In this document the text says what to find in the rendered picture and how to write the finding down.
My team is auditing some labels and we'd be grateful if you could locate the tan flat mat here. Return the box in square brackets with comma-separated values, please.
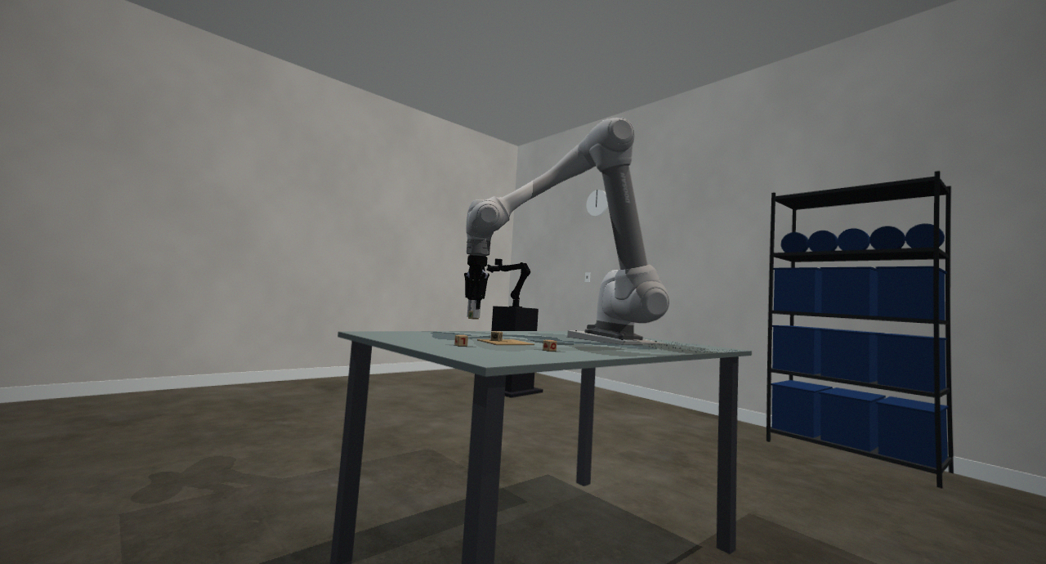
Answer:
[477, 339, 535, 345]

